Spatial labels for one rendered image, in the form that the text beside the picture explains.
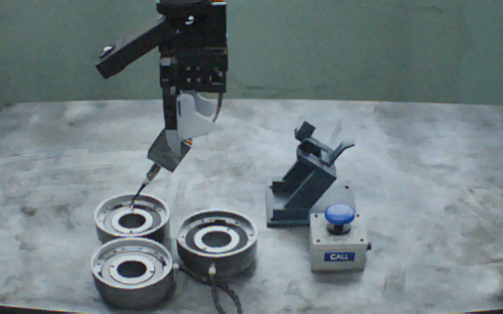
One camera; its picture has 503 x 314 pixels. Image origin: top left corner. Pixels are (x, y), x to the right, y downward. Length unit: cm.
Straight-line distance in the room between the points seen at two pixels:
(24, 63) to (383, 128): 168
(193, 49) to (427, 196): 44
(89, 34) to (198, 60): 174
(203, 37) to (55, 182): 40
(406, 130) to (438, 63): 136
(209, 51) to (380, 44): 174
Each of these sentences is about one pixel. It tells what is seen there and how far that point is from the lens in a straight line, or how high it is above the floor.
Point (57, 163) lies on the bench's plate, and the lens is 129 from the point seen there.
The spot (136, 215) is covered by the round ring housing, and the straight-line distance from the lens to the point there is 109.
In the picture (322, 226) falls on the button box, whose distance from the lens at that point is 103.
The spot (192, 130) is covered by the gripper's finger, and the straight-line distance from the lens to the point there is 100.
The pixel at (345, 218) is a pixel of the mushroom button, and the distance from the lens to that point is 100.
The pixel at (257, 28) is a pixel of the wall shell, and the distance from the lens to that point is 261.
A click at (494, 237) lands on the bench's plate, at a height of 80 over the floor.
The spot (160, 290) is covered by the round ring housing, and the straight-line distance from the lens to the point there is 96.
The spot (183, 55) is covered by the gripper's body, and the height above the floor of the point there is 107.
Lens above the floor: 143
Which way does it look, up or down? 30 degrees down
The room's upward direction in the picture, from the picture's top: straight up
